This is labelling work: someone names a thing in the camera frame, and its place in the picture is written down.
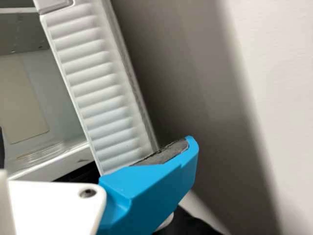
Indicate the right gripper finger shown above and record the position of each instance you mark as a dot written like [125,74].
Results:
[151,186]

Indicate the incubator door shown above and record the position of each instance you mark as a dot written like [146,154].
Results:
[97,85]

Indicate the white incubator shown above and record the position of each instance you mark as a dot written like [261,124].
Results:
[29,73]

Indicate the petri dish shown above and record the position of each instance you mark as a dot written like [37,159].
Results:
[49,151]

